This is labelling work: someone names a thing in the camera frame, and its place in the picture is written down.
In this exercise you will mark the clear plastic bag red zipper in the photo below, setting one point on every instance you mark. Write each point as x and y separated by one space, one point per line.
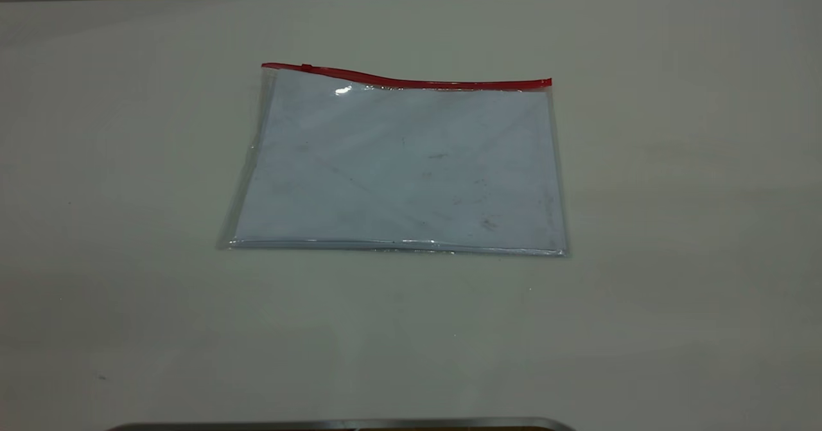
398 167

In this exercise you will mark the silver metal frame edge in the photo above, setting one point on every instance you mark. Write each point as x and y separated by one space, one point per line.
347 425

